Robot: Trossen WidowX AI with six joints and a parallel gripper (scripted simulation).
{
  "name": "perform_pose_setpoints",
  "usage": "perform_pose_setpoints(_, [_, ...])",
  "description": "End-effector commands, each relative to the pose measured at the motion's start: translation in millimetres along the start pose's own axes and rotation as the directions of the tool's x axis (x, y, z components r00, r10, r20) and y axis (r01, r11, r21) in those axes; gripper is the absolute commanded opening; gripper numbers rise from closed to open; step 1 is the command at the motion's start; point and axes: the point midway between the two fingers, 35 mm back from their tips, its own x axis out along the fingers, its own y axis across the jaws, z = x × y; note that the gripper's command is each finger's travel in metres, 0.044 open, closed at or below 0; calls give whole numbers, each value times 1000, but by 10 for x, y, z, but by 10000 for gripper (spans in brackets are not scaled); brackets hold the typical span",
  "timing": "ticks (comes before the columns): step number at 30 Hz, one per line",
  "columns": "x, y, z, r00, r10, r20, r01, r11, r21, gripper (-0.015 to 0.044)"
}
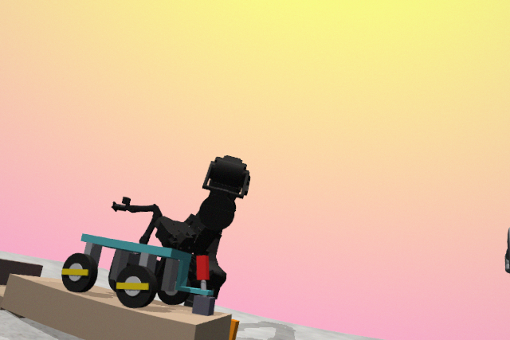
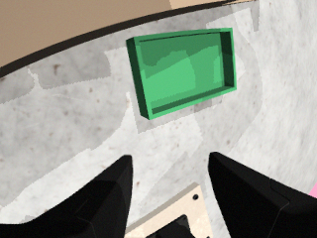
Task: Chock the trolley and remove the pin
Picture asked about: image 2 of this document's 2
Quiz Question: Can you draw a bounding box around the tan wooden ramp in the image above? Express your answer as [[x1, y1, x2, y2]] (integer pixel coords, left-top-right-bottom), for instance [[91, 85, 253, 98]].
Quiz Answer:
[[0, 0, 254, 78]]

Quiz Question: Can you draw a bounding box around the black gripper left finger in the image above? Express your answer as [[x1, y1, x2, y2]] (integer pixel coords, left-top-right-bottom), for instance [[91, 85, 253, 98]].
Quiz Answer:
[[0, 155, 134, 238]]

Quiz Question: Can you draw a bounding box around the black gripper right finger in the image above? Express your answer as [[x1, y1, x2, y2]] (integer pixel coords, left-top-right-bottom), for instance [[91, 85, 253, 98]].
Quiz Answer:
[[207, 152, 317, 238]]

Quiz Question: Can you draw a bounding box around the green tray floor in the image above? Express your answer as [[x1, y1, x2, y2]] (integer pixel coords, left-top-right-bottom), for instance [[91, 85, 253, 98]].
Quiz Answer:
[[140, 33, 225, 108]]

